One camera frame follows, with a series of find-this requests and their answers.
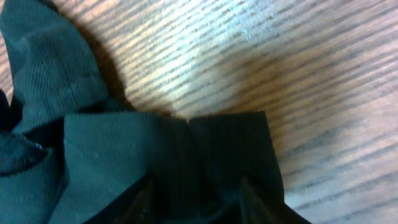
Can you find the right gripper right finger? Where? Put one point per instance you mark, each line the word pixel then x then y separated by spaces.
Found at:
pixel 259 207

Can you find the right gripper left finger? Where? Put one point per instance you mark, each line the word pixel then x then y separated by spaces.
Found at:
pixel 133 206

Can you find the black polo shirt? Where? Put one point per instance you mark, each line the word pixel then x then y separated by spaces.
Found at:
pixel 68 149

